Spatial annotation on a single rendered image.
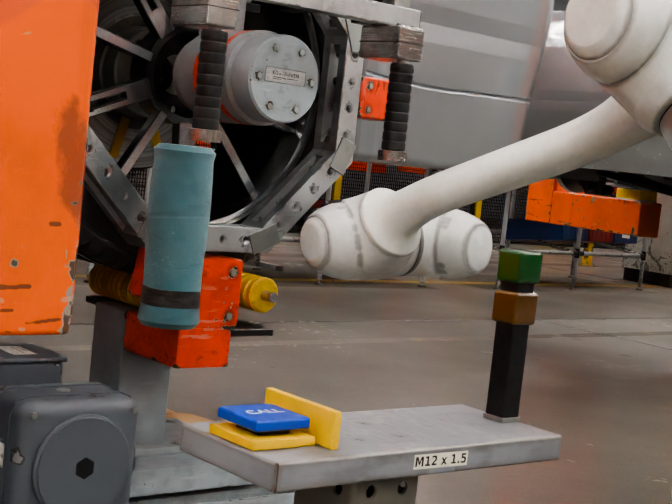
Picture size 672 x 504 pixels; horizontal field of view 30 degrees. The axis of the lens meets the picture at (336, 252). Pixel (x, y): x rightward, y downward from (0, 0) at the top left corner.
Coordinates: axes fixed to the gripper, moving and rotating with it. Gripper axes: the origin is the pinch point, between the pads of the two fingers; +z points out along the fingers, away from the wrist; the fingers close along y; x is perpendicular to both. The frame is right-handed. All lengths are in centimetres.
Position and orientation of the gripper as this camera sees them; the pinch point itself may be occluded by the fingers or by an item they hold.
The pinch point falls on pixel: (302, 217)
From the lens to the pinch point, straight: 211.5
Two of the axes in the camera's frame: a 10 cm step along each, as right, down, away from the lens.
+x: -4.6, -7.2, -5.1
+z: -6.4, -1.3, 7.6
